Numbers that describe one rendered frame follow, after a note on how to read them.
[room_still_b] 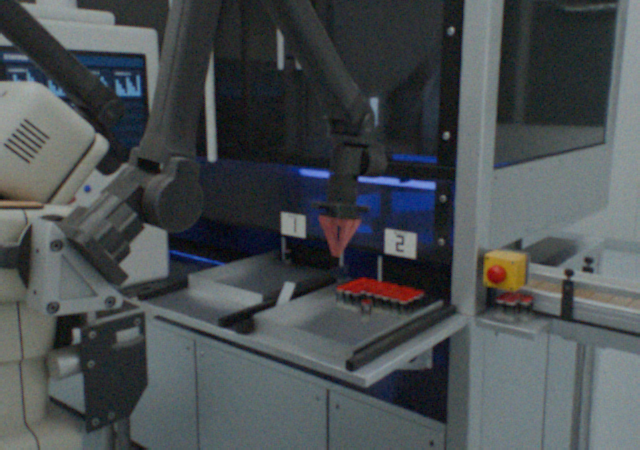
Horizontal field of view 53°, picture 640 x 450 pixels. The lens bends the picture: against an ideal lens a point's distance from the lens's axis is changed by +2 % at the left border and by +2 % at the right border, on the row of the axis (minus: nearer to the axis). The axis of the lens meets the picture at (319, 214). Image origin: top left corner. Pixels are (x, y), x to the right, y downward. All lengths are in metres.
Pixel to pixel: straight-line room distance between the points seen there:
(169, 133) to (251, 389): 1.27
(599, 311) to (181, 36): 1.03
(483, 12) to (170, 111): 0.76
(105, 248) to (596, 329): 1.05
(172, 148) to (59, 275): 0.21
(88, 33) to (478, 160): 1.08
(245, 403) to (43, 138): 1.30
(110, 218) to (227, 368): 1.29
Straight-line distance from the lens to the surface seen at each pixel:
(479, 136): 1.40
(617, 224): 6.14
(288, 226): 1.73
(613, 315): 1.49
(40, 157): 0.94
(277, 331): 1.32
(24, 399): 1.05
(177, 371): 2.27
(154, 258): 2.01
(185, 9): 0.88
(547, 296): 1.52
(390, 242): 1.54
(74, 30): 1.86
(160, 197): 0.84
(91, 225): 0.82
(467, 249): 1.44
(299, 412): 1.90
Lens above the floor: 1.38
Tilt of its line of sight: 11 degrees down
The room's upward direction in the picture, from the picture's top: straight up
